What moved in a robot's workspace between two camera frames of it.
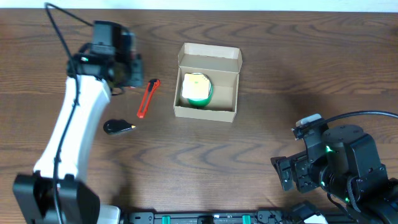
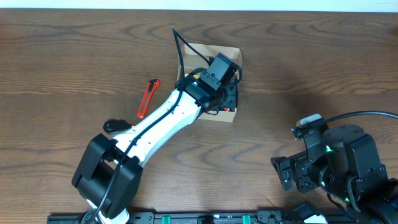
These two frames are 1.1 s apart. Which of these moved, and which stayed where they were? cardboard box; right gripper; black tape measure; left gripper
Moved: left gripper
Stayed: black tape measure; cardboard box; right gripper
